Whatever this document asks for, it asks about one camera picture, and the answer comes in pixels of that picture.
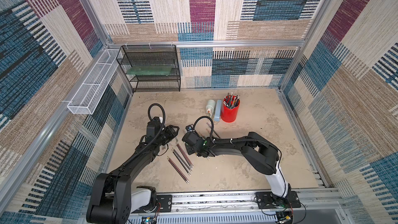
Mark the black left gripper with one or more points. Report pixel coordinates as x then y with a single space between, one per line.
171 132

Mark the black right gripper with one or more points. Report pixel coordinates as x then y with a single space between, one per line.
189 137

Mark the navy striped pencil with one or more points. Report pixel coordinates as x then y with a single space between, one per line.
183 161

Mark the red striped pencil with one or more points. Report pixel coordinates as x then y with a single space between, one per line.
180 169

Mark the black white striped pencil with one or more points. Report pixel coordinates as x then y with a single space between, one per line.
181 161

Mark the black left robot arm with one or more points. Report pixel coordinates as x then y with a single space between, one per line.
112 199

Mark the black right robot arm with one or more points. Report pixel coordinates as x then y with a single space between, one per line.
264 156

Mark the bundle of capped pencils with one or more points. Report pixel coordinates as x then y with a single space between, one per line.
214 132

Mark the pencils in red cup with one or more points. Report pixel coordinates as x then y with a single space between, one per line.
231 101

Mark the light blue eraser box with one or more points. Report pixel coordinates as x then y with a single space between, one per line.
217 112

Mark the red pencil cup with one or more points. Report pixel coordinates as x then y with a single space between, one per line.
228 115

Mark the green board on shelf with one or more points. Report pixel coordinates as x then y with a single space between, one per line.
162 70

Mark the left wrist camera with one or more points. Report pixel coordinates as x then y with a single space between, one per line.
159 119

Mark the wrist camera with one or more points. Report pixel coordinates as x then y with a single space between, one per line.
189 128
159 119

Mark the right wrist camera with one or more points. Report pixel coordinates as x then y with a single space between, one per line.
189 128

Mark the black wire mesh shelf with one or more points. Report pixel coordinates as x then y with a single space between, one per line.
151 55

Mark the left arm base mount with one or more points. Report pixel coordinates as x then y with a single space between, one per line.
164 203

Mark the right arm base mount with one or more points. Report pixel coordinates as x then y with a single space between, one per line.
266 200

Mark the white wire mesh basket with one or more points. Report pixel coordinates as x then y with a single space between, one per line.
89 94

